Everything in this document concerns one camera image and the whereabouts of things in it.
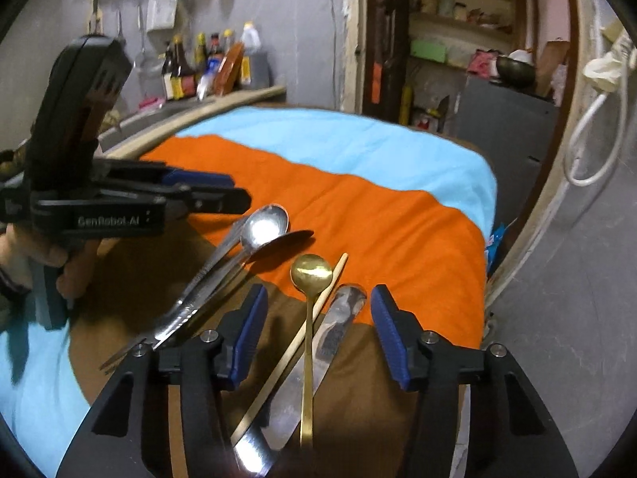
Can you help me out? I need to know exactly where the wooden shelf unit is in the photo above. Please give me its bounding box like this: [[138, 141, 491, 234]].
[[408, 0, 523, 68]]

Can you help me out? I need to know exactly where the dark metal bowl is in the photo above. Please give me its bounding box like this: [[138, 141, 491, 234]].
[[496, 56, 537, 86]]

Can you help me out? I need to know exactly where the white wall holder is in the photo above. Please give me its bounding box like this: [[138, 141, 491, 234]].
[[145, 0, 177, 29]]

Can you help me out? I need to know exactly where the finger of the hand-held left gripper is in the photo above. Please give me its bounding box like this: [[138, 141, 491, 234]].
[[107, 182, 252, 216], [100, 159, 236, 189]]

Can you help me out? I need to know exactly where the blue snack wrapper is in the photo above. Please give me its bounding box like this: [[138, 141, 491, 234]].
[[487, 224, 508, 270]]

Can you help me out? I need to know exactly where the silver table knife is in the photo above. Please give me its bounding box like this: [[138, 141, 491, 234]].
[[233, 283, 370, 477]]

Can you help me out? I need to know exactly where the gold spoon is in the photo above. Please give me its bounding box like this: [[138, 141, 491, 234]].
[[289, 254, 333, 449]]

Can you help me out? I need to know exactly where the dark bottle yellow cap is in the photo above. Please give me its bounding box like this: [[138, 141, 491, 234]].
[[194, 32, 209, 80]]

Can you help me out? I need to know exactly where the pink cloth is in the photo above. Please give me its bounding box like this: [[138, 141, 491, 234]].
[[468, 49, 501, 78]]

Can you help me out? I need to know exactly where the person's left forearm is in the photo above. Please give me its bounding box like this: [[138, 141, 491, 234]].
[[0, 261, 31, 310]]

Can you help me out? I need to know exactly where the steel sink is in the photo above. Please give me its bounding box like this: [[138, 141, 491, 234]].
[[97, 104, 172, 143]]

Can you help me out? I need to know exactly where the dark bottle yellow label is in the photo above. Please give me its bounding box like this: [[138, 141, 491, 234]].
[[169, 35, 197, 100]]

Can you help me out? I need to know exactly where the grey cabinet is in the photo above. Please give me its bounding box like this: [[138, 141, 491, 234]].
[[450, 76, 561, 160]]

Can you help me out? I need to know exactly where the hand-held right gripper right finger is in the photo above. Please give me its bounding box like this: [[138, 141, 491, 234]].
[[371, 284, 580, 478]]

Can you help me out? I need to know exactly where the blue white packet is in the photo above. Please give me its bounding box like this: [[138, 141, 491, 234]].
[[195, 57, 222, 103]]

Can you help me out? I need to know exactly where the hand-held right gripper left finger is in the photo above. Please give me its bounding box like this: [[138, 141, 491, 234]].
[[56, 284, 270, 478]]

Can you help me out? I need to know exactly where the brown wooden board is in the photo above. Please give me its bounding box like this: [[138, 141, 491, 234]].
[[540, 40, 571, 98]]

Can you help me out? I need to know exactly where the wooden door frame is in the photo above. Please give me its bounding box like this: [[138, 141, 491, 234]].
[[341, 0, 637, 319]]

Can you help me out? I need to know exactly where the wooden cutting board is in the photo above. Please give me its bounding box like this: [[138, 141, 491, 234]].
[[88, 0, 106, 35]]

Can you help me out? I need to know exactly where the striped blue orange blanket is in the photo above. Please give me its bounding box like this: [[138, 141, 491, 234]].
[[0, 104, 498, 478]]

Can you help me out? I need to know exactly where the wooden chopstick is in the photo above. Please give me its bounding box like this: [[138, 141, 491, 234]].
[[230, 253, 349, 441]]

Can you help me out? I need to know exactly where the person's left hand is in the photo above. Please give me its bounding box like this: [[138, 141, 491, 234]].
[[0, 231, 103, 310]]

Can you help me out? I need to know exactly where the cream rubber glove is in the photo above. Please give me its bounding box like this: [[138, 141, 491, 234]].
[[582, 22, 637, 93]]

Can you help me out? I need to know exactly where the green box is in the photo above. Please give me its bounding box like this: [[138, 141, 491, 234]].
[[410, 40, 449, 63]]

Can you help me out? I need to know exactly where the white hose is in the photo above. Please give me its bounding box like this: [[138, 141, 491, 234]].
[[563, 87, 630, 187]]

